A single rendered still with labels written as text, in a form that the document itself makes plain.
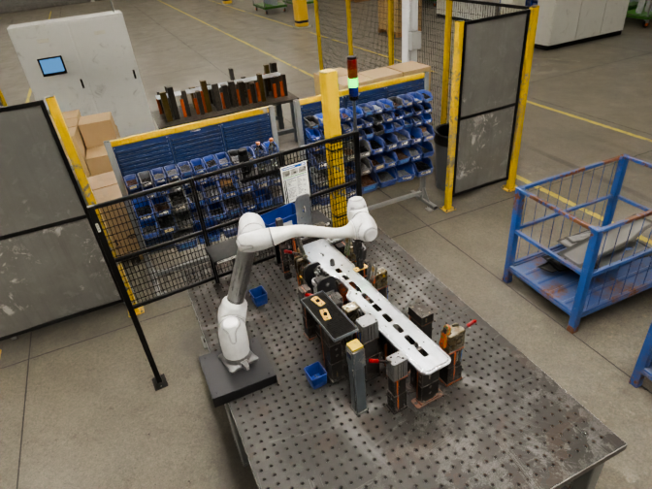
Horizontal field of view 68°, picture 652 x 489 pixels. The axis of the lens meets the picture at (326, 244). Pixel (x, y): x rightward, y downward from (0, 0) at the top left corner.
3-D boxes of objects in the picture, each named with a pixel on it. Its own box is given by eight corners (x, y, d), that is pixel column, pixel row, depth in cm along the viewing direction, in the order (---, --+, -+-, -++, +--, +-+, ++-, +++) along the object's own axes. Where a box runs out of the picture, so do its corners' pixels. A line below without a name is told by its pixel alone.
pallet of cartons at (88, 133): (138, 206, 634) (112, 128, 577) (72, 221, 613) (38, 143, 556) (133, 172, 730) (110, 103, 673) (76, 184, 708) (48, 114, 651)
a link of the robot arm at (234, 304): (216, 337, 286) (214, 314, 305) (244, 339, 292) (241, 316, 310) (241, 221, 254) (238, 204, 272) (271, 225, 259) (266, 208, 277)
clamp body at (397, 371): (410, 408, 252) (411, 359, 233) (393, 418, 248) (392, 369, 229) (400, 396, 260) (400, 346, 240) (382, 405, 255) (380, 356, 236)
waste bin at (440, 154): (481, 187, 596) (487, 130, 556) (447, 198, 580) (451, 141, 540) (456, 173, 635) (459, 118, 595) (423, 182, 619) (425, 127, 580)
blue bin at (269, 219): (306, 225, 352) (304, 210, 345) (270, 241, 338) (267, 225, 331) (293, 217, 364) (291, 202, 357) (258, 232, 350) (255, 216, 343)
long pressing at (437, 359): (458, 359, 240) (458, 357, 239) (422, 378, 231) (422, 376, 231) (324, 238, 344) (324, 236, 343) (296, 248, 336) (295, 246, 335)
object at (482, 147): (446, 212, 552) (457, 21, 444) (439, 208, 563) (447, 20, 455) (518, 189, 584) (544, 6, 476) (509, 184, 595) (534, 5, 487)
